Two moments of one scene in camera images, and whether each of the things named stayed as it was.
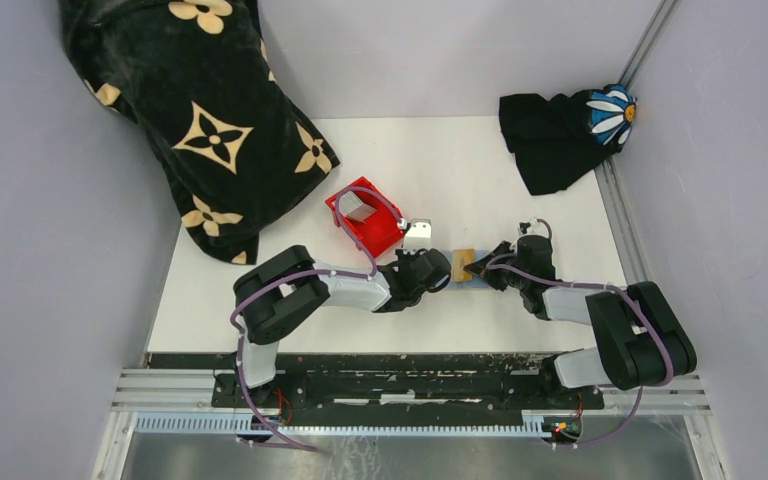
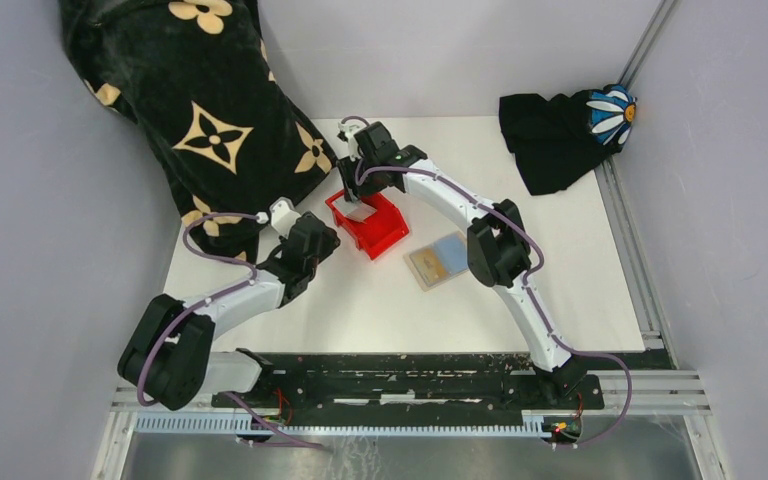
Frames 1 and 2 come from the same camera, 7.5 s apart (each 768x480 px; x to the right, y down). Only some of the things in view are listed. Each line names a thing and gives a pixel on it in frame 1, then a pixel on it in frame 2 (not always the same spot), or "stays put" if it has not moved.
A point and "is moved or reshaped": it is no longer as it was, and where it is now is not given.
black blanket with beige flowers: (195, 77) stays put
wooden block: (461, 258) is moved or reshaped
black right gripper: (481, 267) -> (352, 187)
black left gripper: (404, 259) -> (330, 241)
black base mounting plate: (530, 386) stays put
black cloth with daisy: (557, 142) stays put
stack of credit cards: (351, 206) stays put
